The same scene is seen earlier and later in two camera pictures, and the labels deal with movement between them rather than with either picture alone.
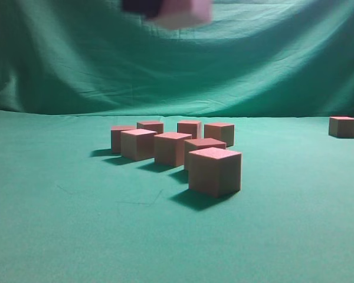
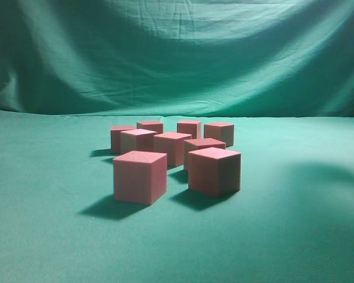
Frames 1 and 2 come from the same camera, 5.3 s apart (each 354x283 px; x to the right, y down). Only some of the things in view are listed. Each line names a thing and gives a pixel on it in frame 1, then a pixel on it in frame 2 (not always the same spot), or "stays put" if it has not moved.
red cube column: (184, 13) -> (140, 177)
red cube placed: (191, 127) stays put
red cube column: (215, 171) stays put
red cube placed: (137, 144) stays put
